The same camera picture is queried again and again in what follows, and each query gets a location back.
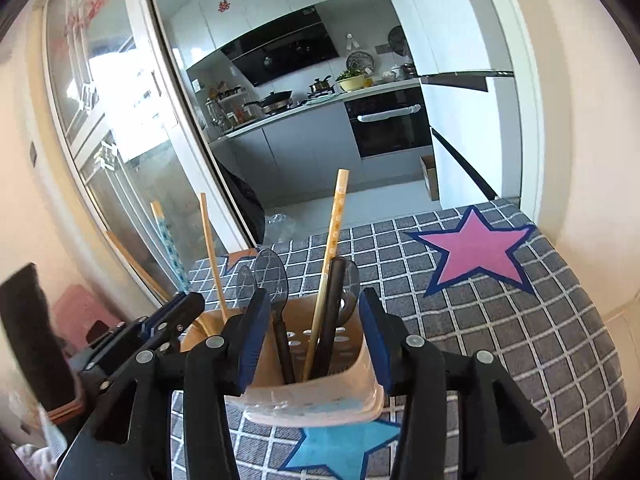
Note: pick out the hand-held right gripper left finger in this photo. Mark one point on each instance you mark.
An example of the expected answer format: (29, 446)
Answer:
(252, 342)

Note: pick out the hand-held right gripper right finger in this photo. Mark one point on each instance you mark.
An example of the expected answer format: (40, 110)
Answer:
(372, 342)

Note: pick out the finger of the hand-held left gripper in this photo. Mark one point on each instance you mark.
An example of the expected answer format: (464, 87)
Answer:
(175, 307)
(112, 342)

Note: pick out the plain bamboo chopstick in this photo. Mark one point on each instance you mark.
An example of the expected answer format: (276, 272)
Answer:
(137, 265)
(212, 255)

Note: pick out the dark translucent plastic spoon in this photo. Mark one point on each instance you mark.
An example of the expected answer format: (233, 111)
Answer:
(345, 290)
(245, 282)
(272, 272)

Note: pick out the beige plastic utensil holder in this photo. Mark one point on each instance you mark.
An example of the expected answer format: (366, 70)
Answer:
(300, 400)

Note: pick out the orange patterned bamboo chopstick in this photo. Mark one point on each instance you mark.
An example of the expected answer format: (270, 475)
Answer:
(332, 240)

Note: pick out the pink plastic stool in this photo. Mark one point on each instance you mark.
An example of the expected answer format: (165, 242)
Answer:
(80, 312)

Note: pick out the clear plastic bag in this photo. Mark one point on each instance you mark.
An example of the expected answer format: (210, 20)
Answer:
(280, 230)

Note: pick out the black bag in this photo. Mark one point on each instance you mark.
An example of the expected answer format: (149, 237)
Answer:
(245, 200)

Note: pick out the grey checked star tablecloth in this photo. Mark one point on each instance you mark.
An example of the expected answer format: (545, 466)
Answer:
(525, 340)

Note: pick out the cardboard box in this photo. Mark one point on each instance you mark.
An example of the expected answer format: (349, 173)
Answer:
(430, 177)

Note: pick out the glass sliding door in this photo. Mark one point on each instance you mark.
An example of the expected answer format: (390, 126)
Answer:
(125, 135)

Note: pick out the grey lower kitchen cabinets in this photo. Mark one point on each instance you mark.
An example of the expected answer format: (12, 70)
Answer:
(300, 160)

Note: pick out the spice rack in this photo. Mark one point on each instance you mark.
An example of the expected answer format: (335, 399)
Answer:
(230, 107)

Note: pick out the black built-in oven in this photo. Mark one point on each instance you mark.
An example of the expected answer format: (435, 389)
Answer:
(390, 125)

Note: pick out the black wok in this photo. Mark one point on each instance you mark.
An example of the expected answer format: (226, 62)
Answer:
(272, 102)

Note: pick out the steel cooking pot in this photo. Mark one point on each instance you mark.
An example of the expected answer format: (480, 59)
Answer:
(321, 86)

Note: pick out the green bowl of vegetables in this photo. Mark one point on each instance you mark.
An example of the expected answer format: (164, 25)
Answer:
(351, 81)

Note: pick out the white pot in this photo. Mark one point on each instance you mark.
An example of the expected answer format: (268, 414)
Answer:
(394, 74)

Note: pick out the patterned round plate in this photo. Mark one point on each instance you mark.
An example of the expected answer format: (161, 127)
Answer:
(360, 61)

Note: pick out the black range hood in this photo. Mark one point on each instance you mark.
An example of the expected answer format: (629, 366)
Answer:
(285, 47)

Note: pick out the black round strainer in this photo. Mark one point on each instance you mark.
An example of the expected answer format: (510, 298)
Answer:
(397, 40)

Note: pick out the red paper sticker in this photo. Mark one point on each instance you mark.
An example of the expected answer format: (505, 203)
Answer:
(223, 6)

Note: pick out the white upper kitchen cabinets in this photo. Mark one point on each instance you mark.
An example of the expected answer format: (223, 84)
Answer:
(250, 5)

